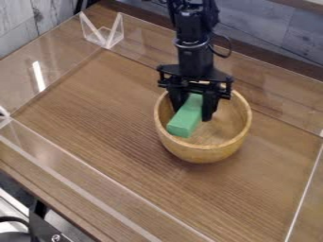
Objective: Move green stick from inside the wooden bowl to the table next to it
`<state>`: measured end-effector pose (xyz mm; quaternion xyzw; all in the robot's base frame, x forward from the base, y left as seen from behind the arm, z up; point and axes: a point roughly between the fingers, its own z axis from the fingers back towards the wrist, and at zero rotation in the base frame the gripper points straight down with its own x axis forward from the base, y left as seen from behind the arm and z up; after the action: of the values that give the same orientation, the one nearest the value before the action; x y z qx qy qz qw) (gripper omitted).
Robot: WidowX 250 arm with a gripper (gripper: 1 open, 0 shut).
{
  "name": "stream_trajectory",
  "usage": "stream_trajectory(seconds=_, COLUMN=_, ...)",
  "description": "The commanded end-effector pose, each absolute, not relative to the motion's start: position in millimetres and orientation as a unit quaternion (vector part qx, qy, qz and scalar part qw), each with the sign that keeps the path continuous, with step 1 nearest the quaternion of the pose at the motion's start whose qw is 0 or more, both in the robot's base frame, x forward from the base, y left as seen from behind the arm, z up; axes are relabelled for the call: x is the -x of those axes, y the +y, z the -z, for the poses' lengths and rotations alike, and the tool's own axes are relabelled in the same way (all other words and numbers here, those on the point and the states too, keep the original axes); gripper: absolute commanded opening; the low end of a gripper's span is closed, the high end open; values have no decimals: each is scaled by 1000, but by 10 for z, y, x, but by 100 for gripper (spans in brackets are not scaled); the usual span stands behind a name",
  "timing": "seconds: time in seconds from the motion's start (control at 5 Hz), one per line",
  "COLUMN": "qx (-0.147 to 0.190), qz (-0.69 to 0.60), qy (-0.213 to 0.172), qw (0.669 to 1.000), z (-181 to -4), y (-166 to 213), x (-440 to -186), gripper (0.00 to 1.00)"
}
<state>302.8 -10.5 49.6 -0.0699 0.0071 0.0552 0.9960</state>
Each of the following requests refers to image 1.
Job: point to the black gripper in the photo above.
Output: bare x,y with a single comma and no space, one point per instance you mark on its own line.
197,76

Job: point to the green rectangular stick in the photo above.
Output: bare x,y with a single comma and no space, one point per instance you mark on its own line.
186,118

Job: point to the wooden bowl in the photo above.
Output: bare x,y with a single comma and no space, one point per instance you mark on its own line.
217,139

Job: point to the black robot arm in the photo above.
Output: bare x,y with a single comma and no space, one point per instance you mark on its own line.
194,19

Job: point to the clear acrylic tray walls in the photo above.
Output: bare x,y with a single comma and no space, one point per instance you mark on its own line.
79,142

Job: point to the clear acrylic corner bracket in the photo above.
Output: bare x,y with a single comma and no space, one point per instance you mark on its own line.
105,37

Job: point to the black table leg frame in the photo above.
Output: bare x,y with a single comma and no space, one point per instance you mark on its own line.
43,231

